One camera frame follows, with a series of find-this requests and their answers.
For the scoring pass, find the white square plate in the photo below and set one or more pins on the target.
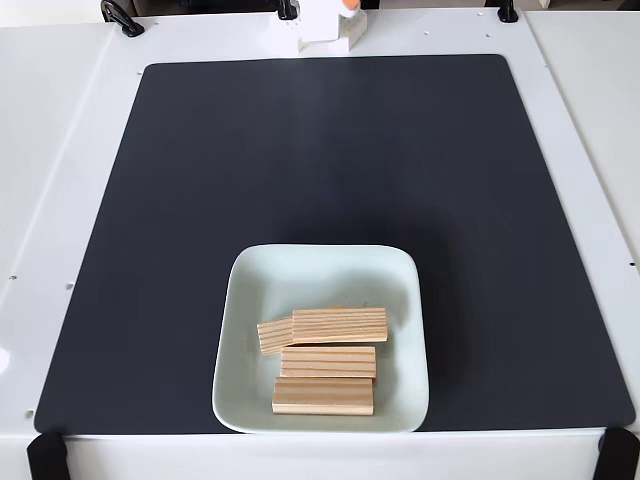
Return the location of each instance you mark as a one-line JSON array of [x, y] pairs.
[[300, 280]]

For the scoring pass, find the black table clamp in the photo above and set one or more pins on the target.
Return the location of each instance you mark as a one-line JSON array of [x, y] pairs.
[[507, 12], [286, 10], [122, 17]]

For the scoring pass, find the black rubber mat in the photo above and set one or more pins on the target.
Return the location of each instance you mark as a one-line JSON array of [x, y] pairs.
[[150, 250]]

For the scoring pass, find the wooden block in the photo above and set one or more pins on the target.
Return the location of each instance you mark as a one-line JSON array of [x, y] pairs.
[[327, 362], [275, 336], [340, 326], [322, 397]]

